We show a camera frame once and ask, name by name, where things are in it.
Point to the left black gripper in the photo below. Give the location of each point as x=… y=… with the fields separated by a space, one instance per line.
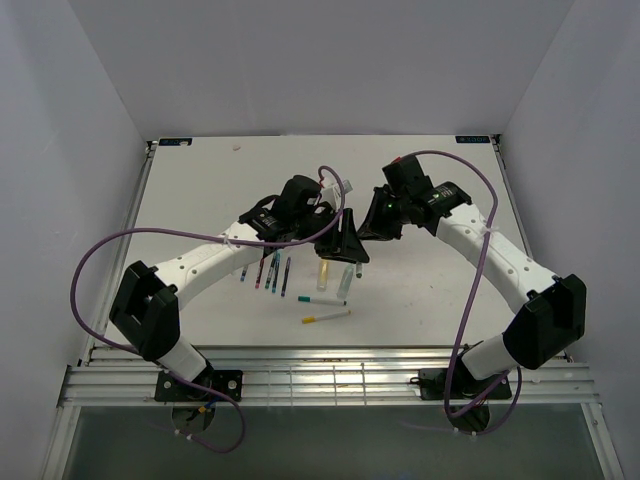
x=334 y=248

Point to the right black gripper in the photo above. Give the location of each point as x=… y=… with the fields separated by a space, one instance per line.
x=373 y=228

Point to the yellow highlighter body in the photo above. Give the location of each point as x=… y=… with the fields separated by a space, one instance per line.
x=323 y=275

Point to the light green highlighter body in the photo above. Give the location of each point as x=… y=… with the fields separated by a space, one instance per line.
x=345 y=283

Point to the purple pen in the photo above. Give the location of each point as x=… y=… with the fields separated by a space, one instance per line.
x=286 y=276

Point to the dark blue pen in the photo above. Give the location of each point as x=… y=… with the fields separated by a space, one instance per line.
x=276 y=272

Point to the green capped white marker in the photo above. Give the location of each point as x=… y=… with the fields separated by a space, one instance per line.
x=321 y=301

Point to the yellow capped white marker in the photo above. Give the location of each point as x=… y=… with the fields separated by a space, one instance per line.
x=326 y=317

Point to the red pen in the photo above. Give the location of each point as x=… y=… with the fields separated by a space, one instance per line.
x=259 y=273

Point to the green pen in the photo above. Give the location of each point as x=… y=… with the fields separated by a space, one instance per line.
x=271 y=270

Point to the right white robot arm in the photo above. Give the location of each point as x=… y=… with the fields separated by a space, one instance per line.
x=549 y=310

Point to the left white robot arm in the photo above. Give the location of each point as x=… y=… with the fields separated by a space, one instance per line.
x=147 y=306

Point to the right blue corner label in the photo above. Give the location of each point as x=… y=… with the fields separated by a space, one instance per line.
x=472 y=139

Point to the blue corner label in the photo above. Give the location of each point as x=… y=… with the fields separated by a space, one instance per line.
x=472 y=139
x=178 y=142

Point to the left blue corner label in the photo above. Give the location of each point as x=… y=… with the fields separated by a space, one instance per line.
x=178 y=142

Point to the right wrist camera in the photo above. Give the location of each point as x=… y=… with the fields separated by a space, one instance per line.
x=405 y=177

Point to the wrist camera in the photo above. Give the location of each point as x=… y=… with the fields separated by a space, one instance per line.
x=302 y=194
x=405 y=177

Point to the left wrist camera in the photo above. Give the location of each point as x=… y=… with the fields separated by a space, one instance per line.
x=302 y=194

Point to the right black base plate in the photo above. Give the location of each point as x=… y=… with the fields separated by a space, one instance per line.
x=431 y=385

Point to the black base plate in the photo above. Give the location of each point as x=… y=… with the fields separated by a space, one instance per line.
x=170 y=389
x=431 y=385

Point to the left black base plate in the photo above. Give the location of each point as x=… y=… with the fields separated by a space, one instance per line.
x=170 y=389

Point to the aluminium frame rail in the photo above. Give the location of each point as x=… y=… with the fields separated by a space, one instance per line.
x=279 y=377

